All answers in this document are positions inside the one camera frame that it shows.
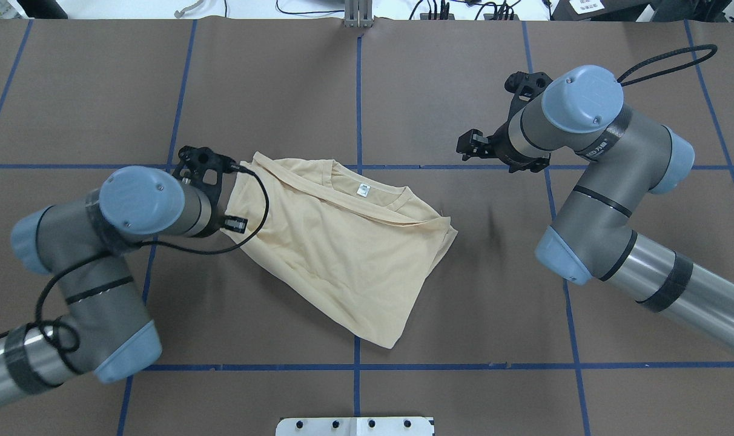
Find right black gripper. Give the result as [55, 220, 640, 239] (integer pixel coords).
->
[456, 118, 552, 173]

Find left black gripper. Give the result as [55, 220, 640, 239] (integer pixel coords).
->
[191, 188, 248, 238]

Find cream long-sleeve graphic shirt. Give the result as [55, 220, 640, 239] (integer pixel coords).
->
[226, 152, 458, 349]

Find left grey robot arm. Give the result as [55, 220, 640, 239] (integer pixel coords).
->
[0, 161, 246, 408]

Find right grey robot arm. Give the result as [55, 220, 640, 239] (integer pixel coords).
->
[456, 65, 734, 351]

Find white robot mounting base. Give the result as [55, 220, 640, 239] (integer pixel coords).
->
[275, 416, 436, 435]

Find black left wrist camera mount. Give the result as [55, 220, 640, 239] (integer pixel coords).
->
[171, 146, 239, 206]

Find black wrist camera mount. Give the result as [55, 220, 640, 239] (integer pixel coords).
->
[504, 71, 553, 121]
[171, 146, 239, 206]

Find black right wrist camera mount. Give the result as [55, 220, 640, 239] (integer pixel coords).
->
[504, 71, 553, 121]

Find black cables behind table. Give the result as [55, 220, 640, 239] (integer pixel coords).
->
[276, 0, 522, 21]

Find grey metal camera post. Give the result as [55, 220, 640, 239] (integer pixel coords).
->
[344, 0, 374, 28]

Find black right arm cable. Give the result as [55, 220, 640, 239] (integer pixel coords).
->
[615, 44, 718, 85]

